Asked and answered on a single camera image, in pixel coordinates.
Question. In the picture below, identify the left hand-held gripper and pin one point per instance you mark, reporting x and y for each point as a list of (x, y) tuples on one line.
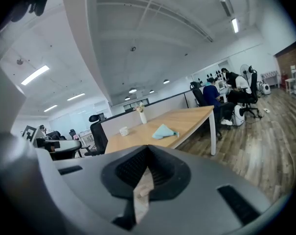
[(30, 134)]

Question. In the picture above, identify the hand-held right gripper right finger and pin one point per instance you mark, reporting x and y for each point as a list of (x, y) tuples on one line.
[(199, 192)]

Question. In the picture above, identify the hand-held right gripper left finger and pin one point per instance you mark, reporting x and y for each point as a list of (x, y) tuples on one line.
[(89, 192)]

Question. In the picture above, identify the small black office chair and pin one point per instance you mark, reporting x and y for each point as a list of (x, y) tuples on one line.
[(72, 134)]

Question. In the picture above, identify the black high-back office chair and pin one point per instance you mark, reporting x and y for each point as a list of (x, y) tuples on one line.
[(98, 136)]

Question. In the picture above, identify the long ceiling tube light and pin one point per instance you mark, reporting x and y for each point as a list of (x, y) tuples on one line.
[(50, 108), (234, 25), (76, 97), (35, 75)]

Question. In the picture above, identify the white ceramic cup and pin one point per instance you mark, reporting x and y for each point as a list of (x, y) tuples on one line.
[(124, 131)]

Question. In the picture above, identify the white table leg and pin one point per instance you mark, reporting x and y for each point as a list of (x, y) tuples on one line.
[(212, 136)]

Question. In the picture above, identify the wooden table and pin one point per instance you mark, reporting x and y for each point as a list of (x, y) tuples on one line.
[(128, 121)]

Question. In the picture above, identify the white ceramic vase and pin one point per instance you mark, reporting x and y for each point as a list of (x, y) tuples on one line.
[(143, 117)]

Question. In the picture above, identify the pink and white flowers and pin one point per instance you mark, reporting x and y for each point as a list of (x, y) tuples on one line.
[(139, 107)]

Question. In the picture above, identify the white round wheeled device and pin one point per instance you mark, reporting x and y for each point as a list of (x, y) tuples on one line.
[(264, 87), (238, 115)]

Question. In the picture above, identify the black mesh office chair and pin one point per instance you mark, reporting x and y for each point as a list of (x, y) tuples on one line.
[(254, 92), (199, 94)]

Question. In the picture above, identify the white standing fan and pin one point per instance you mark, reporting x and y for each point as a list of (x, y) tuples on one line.
[(244, 70)]

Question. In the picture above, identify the white patterned bench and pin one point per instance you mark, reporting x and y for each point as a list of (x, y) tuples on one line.
[(270, 78)]

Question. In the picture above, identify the red fire extinguisher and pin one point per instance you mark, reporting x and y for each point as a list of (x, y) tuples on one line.
[(284, 80)]

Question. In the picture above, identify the white wooden chair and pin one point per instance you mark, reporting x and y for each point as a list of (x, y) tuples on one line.
[(294, 79)]

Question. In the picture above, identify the group of black wall objects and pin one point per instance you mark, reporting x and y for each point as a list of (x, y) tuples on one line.
[(217, 75)]

